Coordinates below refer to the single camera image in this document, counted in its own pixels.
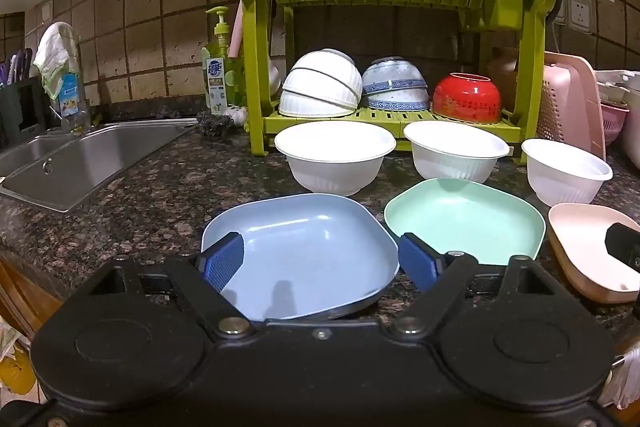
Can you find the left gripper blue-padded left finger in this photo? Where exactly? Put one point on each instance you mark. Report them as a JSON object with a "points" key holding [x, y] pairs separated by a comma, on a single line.
{"points": [[198, 282]]}

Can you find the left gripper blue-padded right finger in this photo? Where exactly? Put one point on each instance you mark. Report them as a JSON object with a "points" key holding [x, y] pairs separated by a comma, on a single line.
{"points": [[442, 280]]}

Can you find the pink square plate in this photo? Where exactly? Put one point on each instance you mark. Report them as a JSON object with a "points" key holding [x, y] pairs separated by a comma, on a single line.
{"points": [[577, 235]]}

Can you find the mint green square plate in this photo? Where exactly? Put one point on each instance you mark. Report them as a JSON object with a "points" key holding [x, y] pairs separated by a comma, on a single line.
{"points": [[459, 215]]}

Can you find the white disposable bowl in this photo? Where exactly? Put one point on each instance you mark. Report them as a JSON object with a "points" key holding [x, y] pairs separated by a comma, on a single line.
{"points": [[558, 172], [448, 150], [334, 156]]}

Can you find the blue square plate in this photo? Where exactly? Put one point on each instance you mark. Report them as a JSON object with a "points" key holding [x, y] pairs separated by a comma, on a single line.
{"points": [[305, 256]]}

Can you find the blue patterned ceramic bowls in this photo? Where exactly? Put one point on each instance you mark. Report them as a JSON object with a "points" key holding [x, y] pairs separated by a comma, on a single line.
{"points": [[393, 83]]}

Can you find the stacked white ceramic bowls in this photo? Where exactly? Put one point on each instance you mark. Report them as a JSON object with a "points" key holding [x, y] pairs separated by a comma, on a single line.
{"points": [[322, 84]]}

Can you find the pink round colander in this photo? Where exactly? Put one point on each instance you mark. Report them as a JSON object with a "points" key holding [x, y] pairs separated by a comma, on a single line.
{"points": [[614, 117]]}

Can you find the pink plastic basket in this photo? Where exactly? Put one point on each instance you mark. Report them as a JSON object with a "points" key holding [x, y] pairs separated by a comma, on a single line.
{"points": [[570, 109]]}

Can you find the steel wool scrubber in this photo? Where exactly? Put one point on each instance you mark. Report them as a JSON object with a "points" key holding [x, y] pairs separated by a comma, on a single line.
{"points": [[214, 126]]}

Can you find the garlic bulb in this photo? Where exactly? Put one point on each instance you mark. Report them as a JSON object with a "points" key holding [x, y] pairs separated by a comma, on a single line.
{"points": [[238, 115]]}

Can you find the red ceramic bowl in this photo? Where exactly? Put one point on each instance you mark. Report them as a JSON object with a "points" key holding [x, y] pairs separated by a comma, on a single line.
{"points": [[467, 97]]}

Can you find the stainless steel sink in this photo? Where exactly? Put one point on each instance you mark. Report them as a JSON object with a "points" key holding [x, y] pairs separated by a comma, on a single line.
{"points": [[62, 178]]}

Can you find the green dish soap bottle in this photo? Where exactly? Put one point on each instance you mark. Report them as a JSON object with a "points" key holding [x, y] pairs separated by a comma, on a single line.
{"points": [[223, 74]]}

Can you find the black knife block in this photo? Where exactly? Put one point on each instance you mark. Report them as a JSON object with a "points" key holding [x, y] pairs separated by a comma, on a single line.
{"points": [[22, 106]]}

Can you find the white green cloth on faucet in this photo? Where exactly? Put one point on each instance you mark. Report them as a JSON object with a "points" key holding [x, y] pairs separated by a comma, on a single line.
{"points": [[56, 56]]}

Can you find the pink handled white spoon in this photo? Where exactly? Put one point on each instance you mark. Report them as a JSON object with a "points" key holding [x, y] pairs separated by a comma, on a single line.
{"points": [[236, 33]]}

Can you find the wall power socket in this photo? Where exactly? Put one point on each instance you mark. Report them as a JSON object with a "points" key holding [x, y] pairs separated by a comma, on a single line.
{"points": [[580, 15]]}

